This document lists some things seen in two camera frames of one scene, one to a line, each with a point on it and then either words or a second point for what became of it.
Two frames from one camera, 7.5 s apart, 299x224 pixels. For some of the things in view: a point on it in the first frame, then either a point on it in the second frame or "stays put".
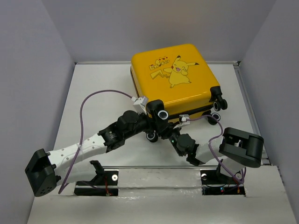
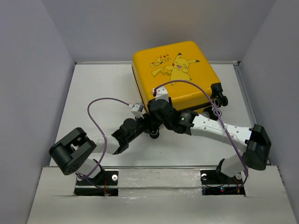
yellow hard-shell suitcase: [178, 80] stays put
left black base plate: [109, 178] stays put
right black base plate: [213, 183] stays put
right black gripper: [177, 127] -> [148, 106]
